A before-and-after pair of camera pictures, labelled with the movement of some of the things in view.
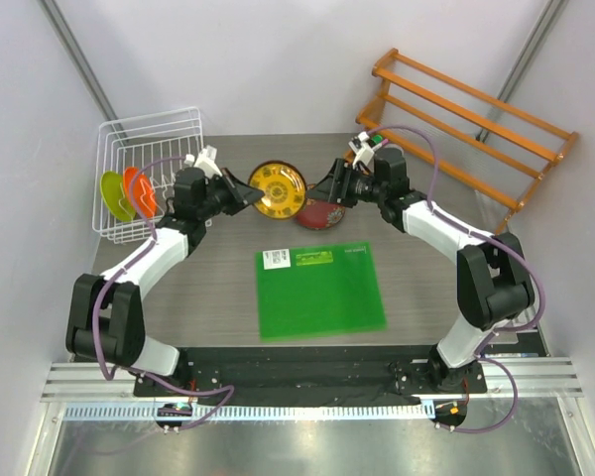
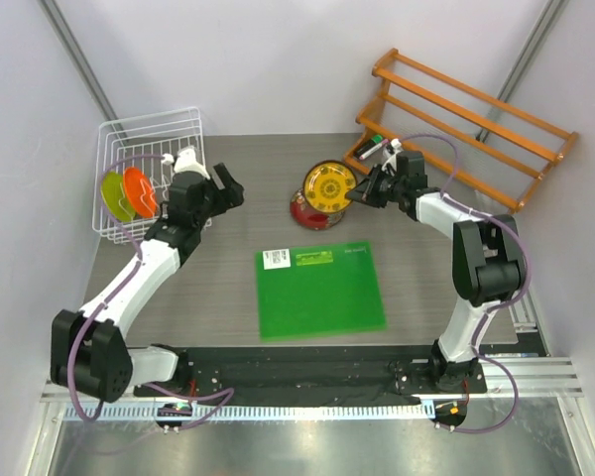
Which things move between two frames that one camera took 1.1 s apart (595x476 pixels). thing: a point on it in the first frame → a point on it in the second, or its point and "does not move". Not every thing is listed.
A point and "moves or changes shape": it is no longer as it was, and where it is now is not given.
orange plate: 145,194 does not move
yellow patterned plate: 284,186 moves or changes shape
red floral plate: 320,214 does not move
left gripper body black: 220,198 does not move
